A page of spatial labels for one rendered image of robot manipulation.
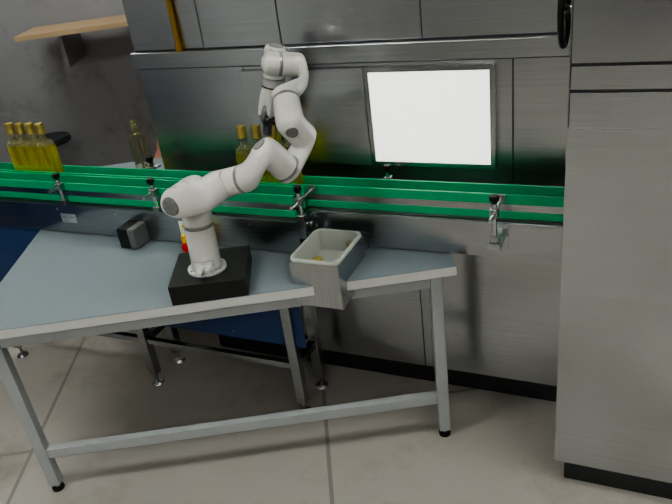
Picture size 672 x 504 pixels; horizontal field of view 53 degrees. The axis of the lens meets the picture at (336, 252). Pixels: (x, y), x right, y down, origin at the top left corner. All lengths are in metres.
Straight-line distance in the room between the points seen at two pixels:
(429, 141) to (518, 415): 1.11
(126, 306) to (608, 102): 1.53
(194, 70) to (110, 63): 2.84
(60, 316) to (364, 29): 1.34
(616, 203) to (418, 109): 0.73
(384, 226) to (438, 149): 0.31
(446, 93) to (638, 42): 0.69
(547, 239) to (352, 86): 0.81
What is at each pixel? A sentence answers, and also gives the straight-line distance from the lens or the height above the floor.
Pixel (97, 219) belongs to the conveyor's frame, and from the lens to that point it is 2.81.
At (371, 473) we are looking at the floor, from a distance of 2.53.
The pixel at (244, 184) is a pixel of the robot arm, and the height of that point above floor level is 1.13.
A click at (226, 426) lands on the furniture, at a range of 2.54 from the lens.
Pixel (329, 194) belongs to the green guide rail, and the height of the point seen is 0.93.
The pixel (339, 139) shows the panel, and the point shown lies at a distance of 2.40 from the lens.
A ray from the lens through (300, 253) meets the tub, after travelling 2.18.
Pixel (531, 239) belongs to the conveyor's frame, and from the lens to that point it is 2.15.
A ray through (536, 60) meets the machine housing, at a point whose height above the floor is 1.32.
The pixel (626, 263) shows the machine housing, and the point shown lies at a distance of 1.97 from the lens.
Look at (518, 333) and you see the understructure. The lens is 2.60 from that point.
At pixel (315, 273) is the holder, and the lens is 2.10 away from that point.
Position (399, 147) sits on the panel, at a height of 1.05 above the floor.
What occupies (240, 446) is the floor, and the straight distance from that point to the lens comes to 2.74.
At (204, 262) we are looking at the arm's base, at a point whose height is 0.86.
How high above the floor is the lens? 1.82
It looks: 28 degrees down
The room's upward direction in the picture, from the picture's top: 8 degrees counter-clockwise
